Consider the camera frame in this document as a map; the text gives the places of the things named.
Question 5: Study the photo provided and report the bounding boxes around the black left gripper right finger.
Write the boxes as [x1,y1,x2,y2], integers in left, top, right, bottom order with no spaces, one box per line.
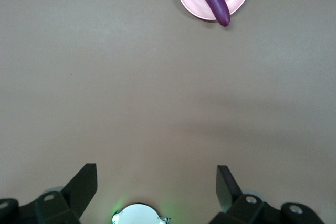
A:
[209,165,323,224]

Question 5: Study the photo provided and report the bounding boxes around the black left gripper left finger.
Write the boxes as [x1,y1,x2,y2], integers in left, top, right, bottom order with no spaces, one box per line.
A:
[0,163,98,224]

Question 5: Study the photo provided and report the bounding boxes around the brown tablecloth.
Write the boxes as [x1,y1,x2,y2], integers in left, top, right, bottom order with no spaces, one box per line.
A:
[0,0,336,224]

